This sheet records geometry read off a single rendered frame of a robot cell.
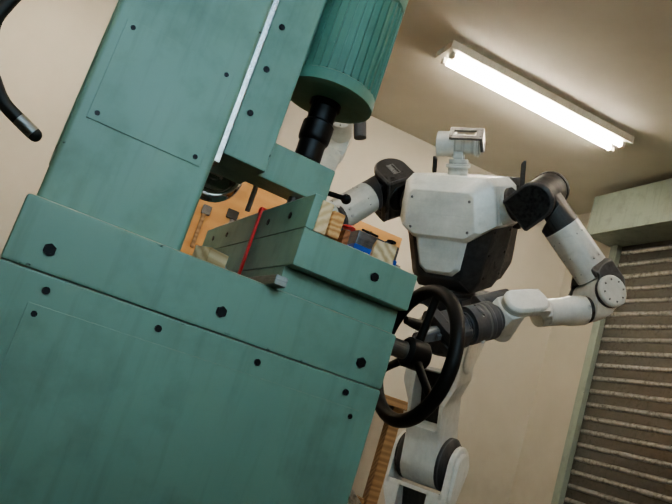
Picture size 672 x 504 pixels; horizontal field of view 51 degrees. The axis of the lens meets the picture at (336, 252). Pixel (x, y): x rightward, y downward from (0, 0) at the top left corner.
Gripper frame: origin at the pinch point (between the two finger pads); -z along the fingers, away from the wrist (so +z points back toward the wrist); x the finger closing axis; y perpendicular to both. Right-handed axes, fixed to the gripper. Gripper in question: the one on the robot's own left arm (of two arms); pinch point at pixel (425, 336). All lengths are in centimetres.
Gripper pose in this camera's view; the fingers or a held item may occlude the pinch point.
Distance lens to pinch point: 154.1
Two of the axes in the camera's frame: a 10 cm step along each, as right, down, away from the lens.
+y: 1.5, -8.0, -5.8
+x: -4.4, -5.8, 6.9
